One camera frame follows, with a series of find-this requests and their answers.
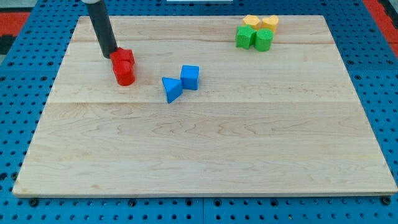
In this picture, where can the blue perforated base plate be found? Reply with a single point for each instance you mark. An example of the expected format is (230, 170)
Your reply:
(31, 65)

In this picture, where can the light wooden board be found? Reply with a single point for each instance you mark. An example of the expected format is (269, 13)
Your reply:
(282, 123)

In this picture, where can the red star block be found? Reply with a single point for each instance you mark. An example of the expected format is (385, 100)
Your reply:
(121, 54)

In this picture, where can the red cylinder block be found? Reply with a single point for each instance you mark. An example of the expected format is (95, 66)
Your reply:
(124, 73)

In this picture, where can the blue cube block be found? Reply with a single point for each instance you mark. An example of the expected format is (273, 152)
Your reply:
(189, 76)

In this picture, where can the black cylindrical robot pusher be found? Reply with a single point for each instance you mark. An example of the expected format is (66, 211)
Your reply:
(100, 20)

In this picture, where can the green cylinder block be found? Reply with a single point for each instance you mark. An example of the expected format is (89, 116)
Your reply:
(263, 40)

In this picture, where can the yellow heart block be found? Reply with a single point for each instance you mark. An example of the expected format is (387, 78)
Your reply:
(270, 22)

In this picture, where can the yellow pentagon block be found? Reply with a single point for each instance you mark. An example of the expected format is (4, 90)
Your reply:
(252, 21)

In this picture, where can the blue triangle block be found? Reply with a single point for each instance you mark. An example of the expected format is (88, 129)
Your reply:
(173, 88)

